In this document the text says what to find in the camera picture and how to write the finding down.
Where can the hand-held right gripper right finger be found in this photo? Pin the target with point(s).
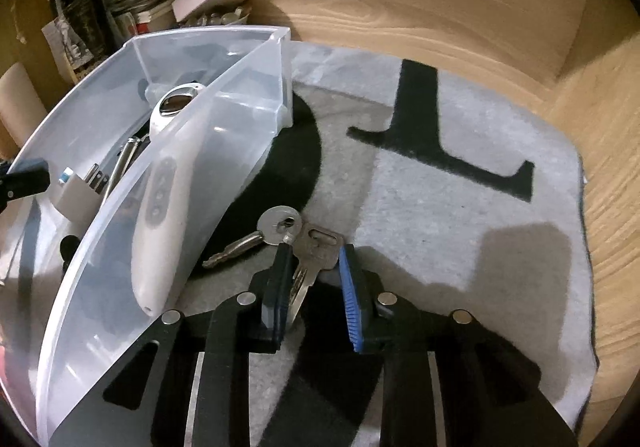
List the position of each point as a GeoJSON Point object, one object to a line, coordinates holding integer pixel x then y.
{"type": "Point", "coordinates": [350, 299]}

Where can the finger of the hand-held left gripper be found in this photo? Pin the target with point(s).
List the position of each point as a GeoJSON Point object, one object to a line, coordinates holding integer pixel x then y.
{"type": "Point", "coordinates": [25, 179]}

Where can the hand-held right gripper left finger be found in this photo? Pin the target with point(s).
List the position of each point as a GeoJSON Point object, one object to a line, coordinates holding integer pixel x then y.
{"type": "Point", "coordinates": [279, 289]}

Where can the silver square-head key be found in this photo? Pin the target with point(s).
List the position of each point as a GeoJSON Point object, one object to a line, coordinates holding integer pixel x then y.
{"type": "Point", "coordinates": [317, 247]}

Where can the silver round-head key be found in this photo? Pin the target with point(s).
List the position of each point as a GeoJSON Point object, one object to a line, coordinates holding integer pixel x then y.
{"type": "Point", "coordinates": [277, 224]}

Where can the clear plastic storage bin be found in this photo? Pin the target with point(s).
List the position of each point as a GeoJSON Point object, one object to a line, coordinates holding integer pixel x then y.
{"type": "Point", "coordinates": [100, 302]}

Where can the white charger plug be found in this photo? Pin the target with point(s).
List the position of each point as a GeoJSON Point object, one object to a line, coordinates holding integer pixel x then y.
{"type": "Point", "coordinates": [75, 194]}

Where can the white rounded appliance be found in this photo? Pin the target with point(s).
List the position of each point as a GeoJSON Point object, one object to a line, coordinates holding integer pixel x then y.
{"type": "Point", "coordinates": [20, 107]}

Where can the silver metal tool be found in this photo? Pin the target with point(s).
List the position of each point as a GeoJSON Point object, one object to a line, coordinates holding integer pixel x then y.
{"type": "Point", "coordinates": [122, 167]}

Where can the grey mat with black letters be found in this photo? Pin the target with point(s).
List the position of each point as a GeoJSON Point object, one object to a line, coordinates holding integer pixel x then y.
{"type": "Point", "coordinates": [440, 227]}

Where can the white handheld massager device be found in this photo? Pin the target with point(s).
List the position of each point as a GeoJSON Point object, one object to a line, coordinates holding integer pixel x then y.
{"type": "Point", "coordinates": [160, 207]}

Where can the white paper note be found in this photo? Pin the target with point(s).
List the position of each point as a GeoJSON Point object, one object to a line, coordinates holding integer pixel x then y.
{"type": "Point", "coordinates": [56, 44]}

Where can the dark wine bottle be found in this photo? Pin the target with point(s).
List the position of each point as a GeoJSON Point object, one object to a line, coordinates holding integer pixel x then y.
{"type": "Point", "coordinates": [80, 12]}

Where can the white bowl with small things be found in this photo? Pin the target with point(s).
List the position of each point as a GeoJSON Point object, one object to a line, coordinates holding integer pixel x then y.
{"type": "Point", "coordinates": [220, 18]}

